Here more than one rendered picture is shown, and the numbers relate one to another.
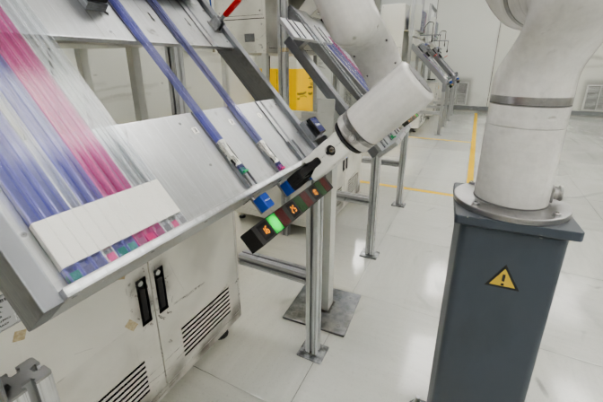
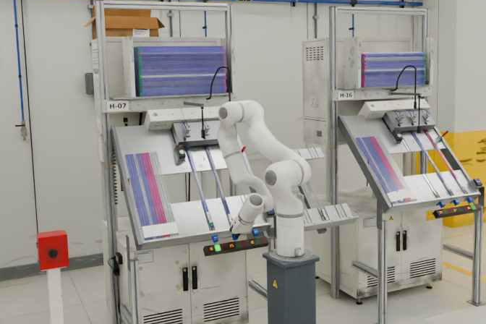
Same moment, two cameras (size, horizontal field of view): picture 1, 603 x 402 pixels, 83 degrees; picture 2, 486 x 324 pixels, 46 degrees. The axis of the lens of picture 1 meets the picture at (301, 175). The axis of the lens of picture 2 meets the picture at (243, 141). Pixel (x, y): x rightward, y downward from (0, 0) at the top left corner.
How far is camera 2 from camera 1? 2.36 m
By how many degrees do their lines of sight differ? 40
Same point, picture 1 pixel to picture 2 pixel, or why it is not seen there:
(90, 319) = (162, 275)
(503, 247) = (273, 269)
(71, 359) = (153, 287)
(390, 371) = not seen: outside the picture
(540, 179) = (283, 244)
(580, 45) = (280, 197)
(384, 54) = (258, 186)
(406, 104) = (247, 208)
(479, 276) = (270, 282)
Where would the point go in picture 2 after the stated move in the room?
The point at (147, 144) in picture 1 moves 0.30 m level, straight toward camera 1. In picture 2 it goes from (178, 210) to (154, 226)
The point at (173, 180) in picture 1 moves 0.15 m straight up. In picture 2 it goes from (181, 223) to (180, 194)
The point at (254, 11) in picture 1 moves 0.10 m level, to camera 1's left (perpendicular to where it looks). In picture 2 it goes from (322, 116) to (309, 115)
